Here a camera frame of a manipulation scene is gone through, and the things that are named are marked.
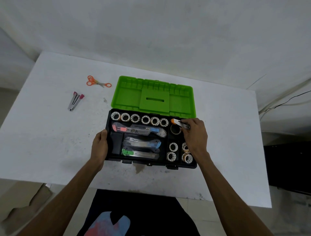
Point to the black toolbox tray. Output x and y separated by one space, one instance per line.
115 143

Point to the lone small yellow tape roll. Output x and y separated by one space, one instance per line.
132 118

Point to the person's black clothing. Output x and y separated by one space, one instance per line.
145 209

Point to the person's right forearm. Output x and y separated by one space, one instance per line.
233 197

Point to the person's left hand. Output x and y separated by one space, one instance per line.
99 150

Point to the person's right hand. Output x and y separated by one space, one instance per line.
196 141

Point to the black toolbox with green lid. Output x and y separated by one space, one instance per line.
126 94

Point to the brown cardboard piece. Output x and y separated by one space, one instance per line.
21 204

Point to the dark tape roll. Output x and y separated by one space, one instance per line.
171 130

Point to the person's left forearm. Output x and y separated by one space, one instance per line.
60 201

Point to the pink capped utility knife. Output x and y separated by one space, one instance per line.
121 128

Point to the green utility knife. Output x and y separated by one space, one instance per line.
128 152

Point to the pink stapler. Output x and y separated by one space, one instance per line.
74 102

